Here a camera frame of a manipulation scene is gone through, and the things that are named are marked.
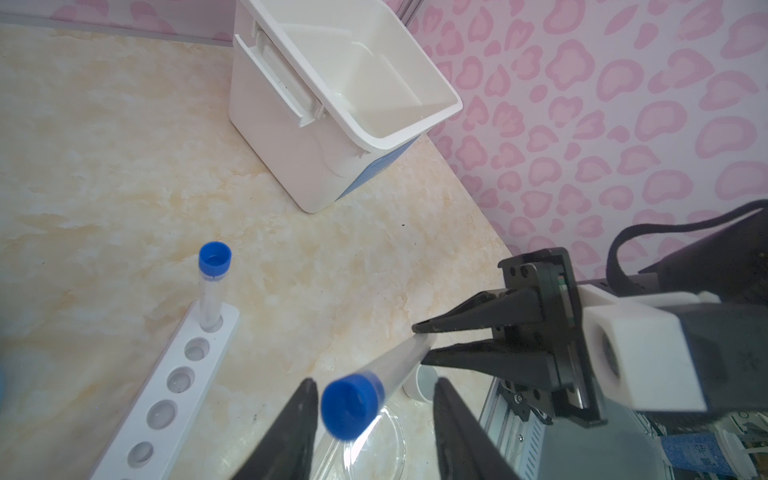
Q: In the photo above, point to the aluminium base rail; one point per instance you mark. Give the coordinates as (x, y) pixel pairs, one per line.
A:
(520, 442)

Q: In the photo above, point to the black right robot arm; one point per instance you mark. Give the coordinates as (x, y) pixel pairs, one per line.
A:
(725, 255)

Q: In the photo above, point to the blue-capped test tube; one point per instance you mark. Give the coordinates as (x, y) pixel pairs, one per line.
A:
(350, 404)
(214, 261)

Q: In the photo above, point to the clear petri dish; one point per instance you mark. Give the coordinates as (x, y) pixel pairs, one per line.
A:
(378, 453)

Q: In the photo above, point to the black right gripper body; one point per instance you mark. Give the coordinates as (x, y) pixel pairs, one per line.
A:
(566, 388)

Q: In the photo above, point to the white plastic storage bin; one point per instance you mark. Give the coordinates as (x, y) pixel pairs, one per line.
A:
(330, 93)

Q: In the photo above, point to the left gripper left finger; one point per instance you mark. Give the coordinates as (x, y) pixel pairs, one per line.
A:
(286, 449)

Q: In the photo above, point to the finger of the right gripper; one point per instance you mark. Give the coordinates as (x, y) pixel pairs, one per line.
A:
(535, 370)
(487, 310)

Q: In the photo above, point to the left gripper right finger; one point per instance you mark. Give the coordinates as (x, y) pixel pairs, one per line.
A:
(464, 450)

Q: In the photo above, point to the white test tube rack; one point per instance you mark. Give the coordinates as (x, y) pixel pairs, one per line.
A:
(151, 435)

